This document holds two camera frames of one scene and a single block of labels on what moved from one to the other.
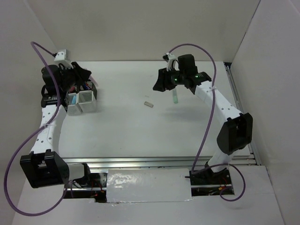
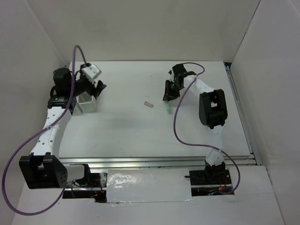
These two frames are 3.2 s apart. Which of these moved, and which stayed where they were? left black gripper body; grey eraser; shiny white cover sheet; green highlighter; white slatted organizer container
Moved: green highlighter; left black gripper body
Stayed: grey eraser; shiny white cover sheet; white slatted organizer container
